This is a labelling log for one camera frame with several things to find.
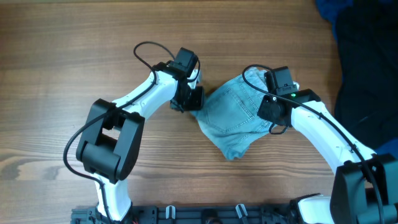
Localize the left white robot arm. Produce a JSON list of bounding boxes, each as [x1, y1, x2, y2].
[[71, 48, 204, 223]]

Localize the light blue denim shorts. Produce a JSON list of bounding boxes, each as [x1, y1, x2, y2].
[[191, 75, 272, 160]]

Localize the dark blue garment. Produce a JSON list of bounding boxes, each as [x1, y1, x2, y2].
[[314, 0, 398, 41]]

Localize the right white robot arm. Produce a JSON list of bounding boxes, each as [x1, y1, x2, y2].
[[257, 67, 397, 223]]

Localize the black garment pile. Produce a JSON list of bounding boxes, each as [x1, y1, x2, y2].
[[335, 1, 397, 149]]

